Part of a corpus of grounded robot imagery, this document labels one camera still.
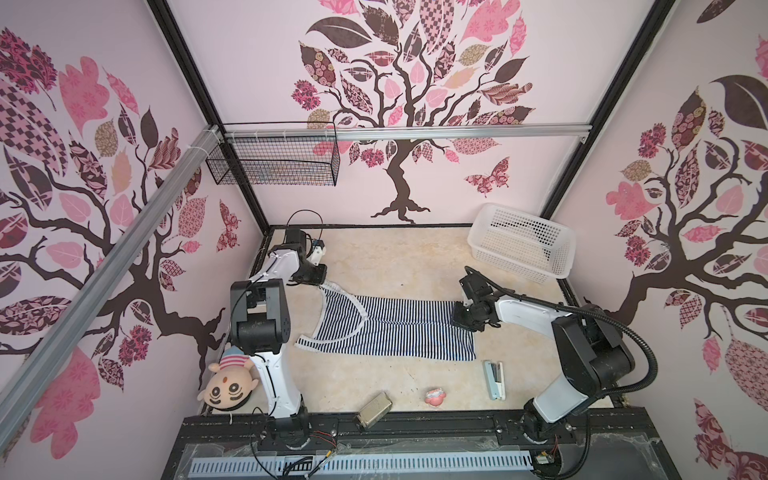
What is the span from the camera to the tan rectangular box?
74 cm

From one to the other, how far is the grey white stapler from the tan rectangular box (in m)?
0.28

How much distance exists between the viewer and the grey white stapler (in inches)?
31.2
